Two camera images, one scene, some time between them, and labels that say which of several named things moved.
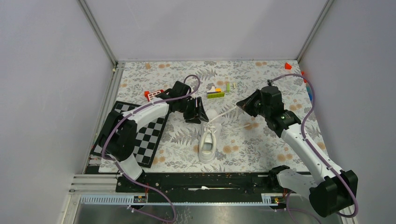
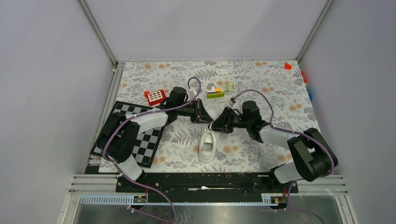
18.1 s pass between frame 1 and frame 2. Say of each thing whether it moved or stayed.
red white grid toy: stayed
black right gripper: moved
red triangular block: stayed
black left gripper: stayed
